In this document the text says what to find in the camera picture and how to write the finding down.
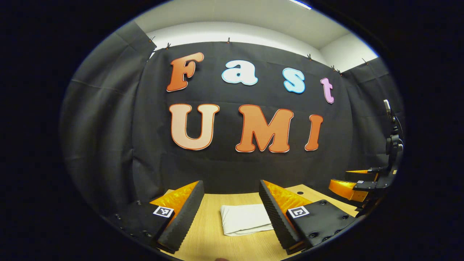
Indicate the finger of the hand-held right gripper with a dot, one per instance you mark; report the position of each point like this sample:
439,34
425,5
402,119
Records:
344,188
362,170

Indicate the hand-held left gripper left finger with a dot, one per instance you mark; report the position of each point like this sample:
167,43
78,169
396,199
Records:
185,217

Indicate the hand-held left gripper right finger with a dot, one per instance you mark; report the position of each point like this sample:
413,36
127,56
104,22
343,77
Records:
277,217

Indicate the white jeans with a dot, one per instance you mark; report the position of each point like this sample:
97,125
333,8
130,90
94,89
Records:
244,217

